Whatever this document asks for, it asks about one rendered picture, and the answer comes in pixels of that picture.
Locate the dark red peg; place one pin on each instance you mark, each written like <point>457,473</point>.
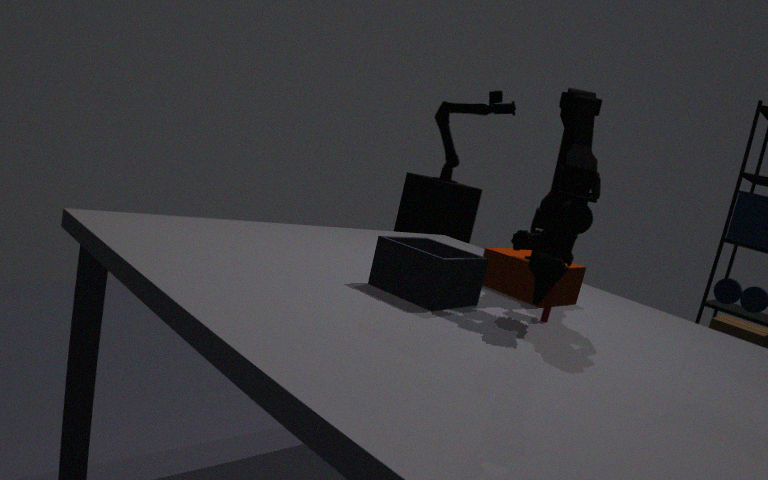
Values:
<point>548,304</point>

